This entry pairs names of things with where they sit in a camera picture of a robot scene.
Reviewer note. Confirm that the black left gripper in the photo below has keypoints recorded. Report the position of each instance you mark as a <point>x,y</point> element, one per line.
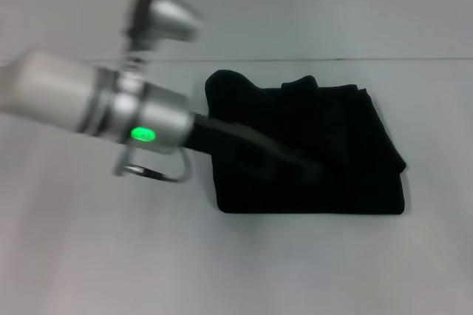
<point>236,141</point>

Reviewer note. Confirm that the black t-shirt with FREE print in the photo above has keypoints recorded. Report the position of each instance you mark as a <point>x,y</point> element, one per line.
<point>314,145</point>

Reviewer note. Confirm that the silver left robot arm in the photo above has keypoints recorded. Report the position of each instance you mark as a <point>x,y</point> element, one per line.
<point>103,89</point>

